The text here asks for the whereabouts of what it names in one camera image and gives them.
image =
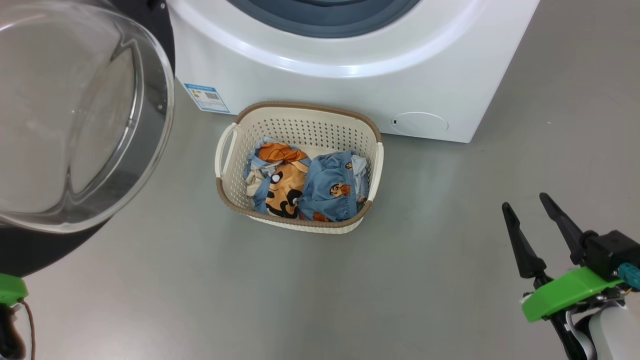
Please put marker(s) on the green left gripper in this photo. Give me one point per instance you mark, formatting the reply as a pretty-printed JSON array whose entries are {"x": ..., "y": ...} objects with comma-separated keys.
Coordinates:
[{"x": 10, "y": 290}]

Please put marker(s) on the blue cartoon print garment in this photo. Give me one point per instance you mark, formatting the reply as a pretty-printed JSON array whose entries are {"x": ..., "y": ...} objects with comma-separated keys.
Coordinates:
[{"x": 330, "y": 175}]

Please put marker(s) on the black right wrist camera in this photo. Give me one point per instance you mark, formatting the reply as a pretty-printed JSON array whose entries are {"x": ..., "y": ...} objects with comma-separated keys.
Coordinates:
[{"x": 610, "y": 250}]

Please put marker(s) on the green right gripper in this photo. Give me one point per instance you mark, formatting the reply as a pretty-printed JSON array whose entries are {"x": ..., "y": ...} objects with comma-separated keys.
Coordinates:
[{"x": 565, "y": 292}]

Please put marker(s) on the white front-load washing machine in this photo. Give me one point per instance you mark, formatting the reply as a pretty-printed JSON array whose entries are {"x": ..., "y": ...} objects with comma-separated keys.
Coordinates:
[{"x": 350, "y": 95}]

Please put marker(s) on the black-rimmed glass washer door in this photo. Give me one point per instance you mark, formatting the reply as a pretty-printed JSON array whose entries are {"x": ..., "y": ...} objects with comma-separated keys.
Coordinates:
[{"x": 75, "y": 125}]

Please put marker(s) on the round white filter cover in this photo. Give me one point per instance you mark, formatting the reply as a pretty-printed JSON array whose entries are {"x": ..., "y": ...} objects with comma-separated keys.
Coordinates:
[{"x": 419, "y": 123}]

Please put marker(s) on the cream perforated laundry basket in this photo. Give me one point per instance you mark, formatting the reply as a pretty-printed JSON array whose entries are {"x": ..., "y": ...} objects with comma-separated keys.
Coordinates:
[{"x": 300, "y": 125}]

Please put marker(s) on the blue energy label sticker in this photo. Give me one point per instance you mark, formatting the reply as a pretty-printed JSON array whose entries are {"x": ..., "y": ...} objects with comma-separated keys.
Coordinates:
[{"x": 206, "y": 98}]

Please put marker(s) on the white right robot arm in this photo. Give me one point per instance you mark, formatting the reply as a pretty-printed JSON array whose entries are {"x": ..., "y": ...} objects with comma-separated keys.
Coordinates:
[{"x": 615, "y": 335}]

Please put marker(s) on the orange and blue cartoon garment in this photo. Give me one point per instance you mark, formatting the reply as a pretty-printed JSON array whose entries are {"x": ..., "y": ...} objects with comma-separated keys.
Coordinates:
[{"x": 285, "y": 185}]

